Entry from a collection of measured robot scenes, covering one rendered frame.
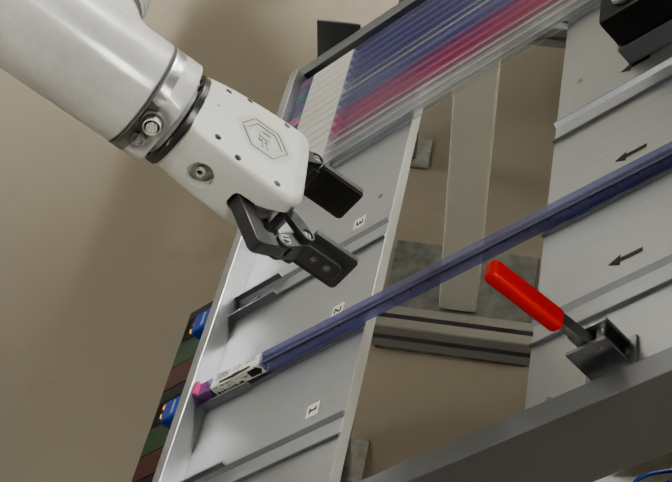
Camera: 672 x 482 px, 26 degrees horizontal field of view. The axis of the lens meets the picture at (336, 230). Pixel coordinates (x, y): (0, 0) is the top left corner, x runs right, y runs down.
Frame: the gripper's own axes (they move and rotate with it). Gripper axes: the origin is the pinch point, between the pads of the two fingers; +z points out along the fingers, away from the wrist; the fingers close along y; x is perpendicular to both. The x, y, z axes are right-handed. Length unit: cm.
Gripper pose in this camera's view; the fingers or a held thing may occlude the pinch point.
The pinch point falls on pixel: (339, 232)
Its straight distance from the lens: 111.3
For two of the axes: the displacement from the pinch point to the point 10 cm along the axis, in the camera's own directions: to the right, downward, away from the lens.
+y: 0.6, -5.6, 8.3
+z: 7.8, 5.4, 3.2
